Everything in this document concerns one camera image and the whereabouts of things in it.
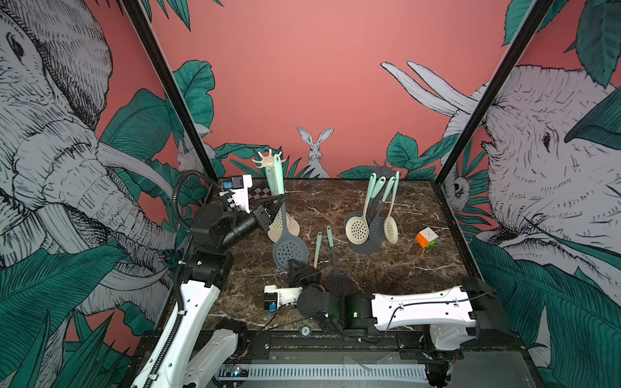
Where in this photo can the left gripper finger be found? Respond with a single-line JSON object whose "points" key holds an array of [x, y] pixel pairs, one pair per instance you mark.
{"points": [[273, 215], [273, 202]]}

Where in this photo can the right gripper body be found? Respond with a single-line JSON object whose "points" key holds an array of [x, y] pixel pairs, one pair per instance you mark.
{"points": [[309, 280]]}

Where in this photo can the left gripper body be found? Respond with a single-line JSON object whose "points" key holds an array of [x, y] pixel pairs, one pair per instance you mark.
{"points": [[244, 226]]}

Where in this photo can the beige skimmer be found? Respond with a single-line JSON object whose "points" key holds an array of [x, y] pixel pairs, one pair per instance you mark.
{"points": [[275, 229], [390, 226], [357, 229], [318, 242]]}

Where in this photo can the grey skimmer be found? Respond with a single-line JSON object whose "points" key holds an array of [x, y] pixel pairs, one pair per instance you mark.
{"points": [[338, 284], [376, 227], [288, 247], [368, 247]]}

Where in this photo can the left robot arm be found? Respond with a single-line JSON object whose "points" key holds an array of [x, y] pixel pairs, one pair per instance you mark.
{"points": [[198, 282]]}

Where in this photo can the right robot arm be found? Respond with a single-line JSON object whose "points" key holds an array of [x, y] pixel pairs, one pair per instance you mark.
{"points": [[454, 316]]}

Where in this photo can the beige utensil rack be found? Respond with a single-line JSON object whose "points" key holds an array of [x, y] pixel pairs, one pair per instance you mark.
{"points": [[268, 161]]}

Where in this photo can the black white checkerboard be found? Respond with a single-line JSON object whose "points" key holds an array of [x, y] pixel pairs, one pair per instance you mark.
{"points": [[260, 192]]}

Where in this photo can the small circuit board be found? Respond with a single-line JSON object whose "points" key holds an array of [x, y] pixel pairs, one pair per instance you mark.
{"points": [[234, 372]]}

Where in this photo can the white vent strip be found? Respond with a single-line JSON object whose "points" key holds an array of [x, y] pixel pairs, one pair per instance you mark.
{"points": [[283, 372]]}

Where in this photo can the colourful puzzle cube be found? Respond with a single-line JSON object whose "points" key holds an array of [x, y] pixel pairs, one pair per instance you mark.
{"points": [[426, 237]]}

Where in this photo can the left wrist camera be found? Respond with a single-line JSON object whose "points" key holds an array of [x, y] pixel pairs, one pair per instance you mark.
{"points": [[234, 193]]}

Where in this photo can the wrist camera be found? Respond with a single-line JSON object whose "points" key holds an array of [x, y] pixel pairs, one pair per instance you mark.
{"points": [[234, 193], [276, 298]]}

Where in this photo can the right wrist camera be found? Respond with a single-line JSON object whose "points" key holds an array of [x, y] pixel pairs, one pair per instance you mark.
{"points": [[276, 298]]}

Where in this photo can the black front rail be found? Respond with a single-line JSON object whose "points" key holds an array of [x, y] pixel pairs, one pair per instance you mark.
{"points": [[408, 345]]}

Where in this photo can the left black frame post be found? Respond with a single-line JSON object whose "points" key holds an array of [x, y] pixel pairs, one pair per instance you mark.
{"points": [[138, 17]]}

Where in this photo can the black frame post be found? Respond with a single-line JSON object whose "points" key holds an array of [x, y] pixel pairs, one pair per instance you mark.
{"points": [[138, 17], [528, 27]]}

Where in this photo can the right black frame post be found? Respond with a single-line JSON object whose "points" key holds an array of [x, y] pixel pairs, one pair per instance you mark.
{"points": [[528, 27]]}

